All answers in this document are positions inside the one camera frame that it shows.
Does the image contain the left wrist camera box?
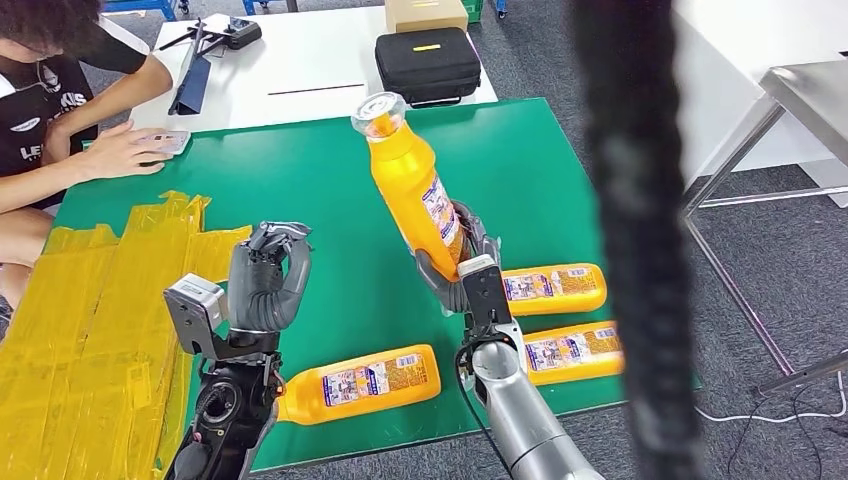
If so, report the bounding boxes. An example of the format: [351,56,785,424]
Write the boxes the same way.
[163,273,230,359]

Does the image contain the thin black rod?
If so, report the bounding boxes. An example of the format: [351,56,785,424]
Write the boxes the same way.
[267,83,366,97]

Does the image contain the black zippered carrying case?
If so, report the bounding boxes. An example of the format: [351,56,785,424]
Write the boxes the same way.
[374,27,483,109]

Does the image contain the white table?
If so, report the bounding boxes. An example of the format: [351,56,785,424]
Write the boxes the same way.
[129,5,499,134]

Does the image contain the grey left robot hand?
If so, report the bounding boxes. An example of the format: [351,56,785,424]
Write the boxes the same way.
[227,221,314,336]

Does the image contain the brown cardboard box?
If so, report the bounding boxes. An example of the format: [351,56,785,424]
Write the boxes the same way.
[384,0,470,34]

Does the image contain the black blurred hanging cable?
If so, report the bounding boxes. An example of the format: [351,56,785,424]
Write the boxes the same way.
[572,0,705,480]

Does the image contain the green table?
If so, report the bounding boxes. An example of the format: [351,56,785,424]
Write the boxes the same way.
[51,97,702,475]

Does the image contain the person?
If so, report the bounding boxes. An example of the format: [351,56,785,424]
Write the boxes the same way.
[0,0,175,339]

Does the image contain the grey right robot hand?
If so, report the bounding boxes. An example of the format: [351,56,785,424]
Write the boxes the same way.
[413,200,503,316]

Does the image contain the black remote controller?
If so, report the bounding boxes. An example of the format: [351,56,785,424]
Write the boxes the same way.
[157,15,263,54]

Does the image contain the white floor cable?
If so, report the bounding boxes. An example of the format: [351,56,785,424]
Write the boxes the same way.
[694,370,848,425]

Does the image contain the blue metal frame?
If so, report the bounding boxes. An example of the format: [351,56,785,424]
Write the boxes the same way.
[99,0,180,21]
[241,0,299,16]

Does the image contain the white partition panel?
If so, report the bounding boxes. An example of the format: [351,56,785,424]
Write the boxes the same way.
[672,0,848,210]

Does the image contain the stainless steel table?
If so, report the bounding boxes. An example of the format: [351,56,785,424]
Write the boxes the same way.
[682,59,848,399]

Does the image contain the person's right hand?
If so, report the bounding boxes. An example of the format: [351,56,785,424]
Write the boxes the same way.
[82,121,175,179]

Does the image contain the orange detergent bottle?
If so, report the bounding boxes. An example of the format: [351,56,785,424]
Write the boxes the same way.
[276,344,443,426]
[500,263,607,317]
[523,321,625,387]
[351,91,473,283]

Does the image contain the person's left hand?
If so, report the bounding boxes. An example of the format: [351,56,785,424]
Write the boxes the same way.
[42,122,74,164]

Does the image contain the yellow taped plastic sheet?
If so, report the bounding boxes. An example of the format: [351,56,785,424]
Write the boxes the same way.
[0,190,255,480]

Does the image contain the dark blue tablet cover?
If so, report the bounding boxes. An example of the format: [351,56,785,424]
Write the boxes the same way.
[166,19,212,117]

